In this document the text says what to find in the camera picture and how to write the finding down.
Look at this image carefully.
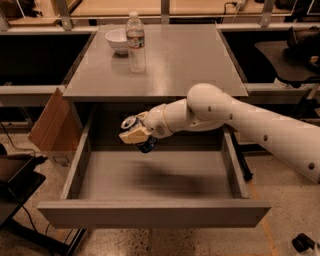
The black caster wheel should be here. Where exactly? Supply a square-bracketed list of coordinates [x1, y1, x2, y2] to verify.
[292, 233, 320, 256]

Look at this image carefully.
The clear plastic water bottle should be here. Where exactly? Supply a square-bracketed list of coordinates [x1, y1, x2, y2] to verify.
[125, 11, 146, 73]

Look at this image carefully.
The white ceramic bowl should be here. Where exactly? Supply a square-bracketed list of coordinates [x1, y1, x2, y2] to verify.
[105, 28, 128, 55]

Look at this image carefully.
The grey open top drawer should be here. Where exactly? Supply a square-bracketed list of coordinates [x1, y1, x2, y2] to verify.
[38, 111, 271, 228]

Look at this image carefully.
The grey counter cabinet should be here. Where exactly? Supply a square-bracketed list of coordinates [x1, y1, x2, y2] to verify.
[63, 25, 247, 115]

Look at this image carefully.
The brown cardboard box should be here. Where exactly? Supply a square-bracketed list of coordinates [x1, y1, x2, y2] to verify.
[27, 87, 83, 168]

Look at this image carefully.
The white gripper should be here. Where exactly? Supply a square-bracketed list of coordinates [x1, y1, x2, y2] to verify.
[119, 104, 173, 144]

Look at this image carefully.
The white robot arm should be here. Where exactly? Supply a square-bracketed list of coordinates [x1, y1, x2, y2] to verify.
[119, 83, 320, 183]

